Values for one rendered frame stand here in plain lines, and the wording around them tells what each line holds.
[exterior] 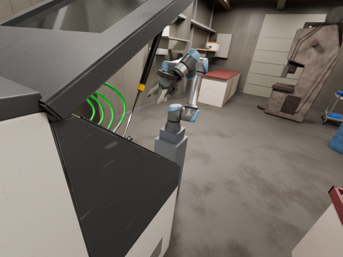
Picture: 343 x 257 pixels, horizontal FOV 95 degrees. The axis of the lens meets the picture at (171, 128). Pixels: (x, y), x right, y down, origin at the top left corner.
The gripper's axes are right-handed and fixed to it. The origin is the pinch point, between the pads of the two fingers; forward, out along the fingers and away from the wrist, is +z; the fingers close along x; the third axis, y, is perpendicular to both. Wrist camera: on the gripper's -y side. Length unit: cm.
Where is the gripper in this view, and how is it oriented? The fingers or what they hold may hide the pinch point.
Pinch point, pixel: (152, 98)
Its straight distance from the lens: 86.8
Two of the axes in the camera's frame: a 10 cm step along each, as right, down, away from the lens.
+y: 3.2, 3.3, 8.9
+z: -6.5, 7.6, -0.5
